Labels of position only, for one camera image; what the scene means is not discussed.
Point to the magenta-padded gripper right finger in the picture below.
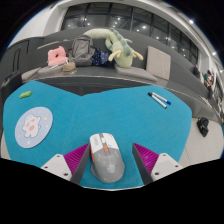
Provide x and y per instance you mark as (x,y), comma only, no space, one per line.
(165,164)

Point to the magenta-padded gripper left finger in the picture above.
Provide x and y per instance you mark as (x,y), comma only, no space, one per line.
(59,165)

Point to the grey and white computer mouse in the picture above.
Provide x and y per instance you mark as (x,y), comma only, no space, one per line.
(107,160)

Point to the round light blue mouse pad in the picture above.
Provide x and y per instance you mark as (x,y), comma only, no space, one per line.
(33,127)

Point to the black bag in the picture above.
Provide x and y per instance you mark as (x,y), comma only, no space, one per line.
(202,126)

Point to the black-capped white marker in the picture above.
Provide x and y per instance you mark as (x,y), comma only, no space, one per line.
(157,100)

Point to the blue-capped white marker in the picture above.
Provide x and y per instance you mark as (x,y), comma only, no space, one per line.
(162,98)

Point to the green eraser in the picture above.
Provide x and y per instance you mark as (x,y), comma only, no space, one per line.
(25,94)

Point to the person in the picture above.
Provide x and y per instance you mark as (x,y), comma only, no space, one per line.
(207,80)
(196,71)

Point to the black suitcase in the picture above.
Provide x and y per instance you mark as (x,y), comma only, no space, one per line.
(10,85)

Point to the flat grey seat cushion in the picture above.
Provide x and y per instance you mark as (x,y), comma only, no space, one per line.
(135,73)
(30,74)
(50,70)

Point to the small tan pouch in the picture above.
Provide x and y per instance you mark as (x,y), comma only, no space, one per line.
(69,67)

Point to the upright beige cushion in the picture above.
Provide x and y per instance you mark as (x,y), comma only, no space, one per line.
(158,62)

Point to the pink plush cushion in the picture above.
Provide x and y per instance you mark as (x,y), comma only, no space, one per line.
(56,56)

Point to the dark blue patterned bag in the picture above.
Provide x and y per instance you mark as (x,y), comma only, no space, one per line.
(100,57)

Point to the grey backpack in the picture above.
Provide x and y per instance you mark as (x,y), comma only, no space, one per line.
(81,50)

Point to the green dragon plush toy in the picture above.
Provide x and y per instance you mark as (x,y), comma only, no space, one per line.
(121,50)

